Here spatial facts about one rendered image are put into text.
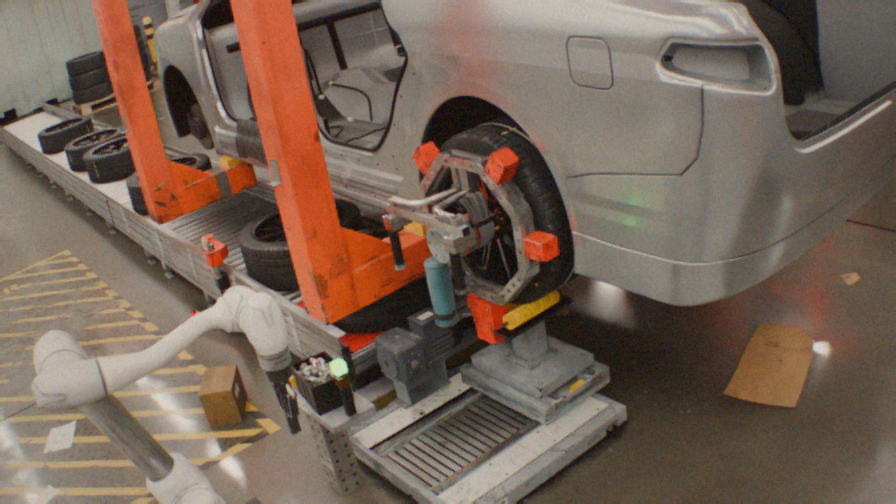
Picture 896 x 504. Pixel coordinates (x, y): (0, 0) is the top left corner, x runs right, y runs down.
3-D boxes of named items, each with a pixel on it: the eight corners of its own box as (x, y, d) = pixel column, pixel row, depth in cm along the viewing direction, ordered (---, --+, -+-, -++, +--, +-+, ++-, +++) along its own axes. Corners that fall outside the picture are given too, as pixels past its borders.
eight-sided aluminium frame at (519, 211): (546, 311, 285) (526, 163, 263) (532, 319, 282) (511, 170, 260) (447, 273, 326) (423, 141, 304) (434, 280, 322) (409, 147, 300)
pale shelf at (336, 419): (376, 412, 275) (375, 404, 273) (335, 435, 266) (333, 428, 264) (312, 369, 307) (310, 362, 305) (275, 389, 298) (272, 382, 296)
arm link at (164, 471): (193, 541, 231) (171, 503, 248) (231, 508, 236) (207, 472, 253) (25, 376, 188) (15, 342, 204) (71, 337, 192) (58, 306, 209)
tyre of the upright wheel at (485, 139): (629, 216, 272) (510, 78, 291) (583, 243, 259) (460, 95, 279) (553, 310, 325) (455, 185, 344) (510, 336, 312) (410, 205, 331)
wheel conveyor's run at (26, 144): (211, 200, 653) (199, 155, 637) (118, 240, 608) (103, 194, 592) (48, 125, 1162) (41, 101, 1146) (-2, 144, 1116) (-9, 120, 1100)
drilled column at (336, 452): (364, 484, 304) (337, 396, 287) (342, 497, 299) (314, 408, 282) (349, 473, 312) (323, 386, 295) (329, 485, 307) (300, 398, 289)
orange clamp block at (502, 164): (513, 178, 273) (521, 159, 266) (496, 186, 269) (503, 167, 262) (500, 164, 276) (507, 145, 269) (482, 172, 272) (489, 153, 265)
